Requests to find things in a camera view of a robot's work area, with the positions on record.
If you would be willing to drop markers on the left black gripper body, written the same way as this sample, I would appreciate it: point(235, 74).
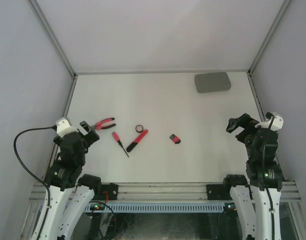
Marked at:
point(89, 138)

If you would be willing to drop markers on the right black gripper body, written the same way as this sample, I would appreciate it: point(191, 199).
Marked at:
point(249, 124)

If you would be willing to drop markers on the short red black screwdriver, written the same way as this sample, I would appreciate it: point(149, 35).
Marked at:
point(118, 140)

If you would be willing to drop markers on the grey plastic tool case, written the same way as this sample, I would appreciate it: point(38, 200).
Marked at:
point(212, 82)

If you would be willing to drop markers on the red hex key set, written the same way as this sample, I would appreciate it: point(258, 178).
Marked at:
point(175, 139)

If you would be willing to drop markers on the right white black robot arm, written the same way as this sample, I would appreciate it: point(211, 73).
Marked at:
point(257, 194)

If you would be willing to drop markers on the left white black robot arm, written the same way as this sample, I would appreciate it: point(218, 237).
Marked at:
point(68, 193)

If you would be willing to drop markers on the red black pliers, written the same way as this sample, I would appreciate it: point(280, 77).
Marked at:
point(104, 124)

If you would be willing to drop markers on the black tape roll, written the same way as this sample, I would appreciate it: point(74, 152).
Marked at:
point(139, 128)

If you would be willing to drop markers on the red black utility knife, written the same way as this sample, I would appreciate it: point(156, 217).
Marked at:
point(137, 141)

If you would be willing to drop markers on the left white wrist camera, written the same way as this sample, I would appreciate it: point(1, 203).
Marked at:
point(64, 127)

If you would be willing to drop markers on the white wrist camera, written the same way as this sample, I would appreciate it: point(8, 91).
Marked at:
point(64, 127)
point(273, 121)

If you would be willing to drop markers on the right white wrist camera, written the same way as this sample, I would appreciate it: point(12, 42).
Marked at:
point(273, 121)

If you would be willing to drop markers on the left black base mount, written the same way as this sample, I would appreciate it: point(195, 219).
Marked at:
point(106, 192)

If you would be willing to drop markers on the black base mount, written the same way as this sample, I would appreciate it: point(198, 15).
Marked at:
point(106, 192)
point(215, 192)

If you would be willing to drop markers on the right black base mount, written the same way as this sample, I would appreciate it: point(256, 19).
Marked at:
point(215, 192)

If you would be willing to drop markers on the blue slotted cable duct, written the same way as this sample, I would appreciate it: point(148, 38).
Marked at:
point(139, 208)

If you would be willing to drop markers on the aluminium front rail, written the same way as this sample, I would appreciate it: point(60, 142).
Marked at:
point(164, 192)

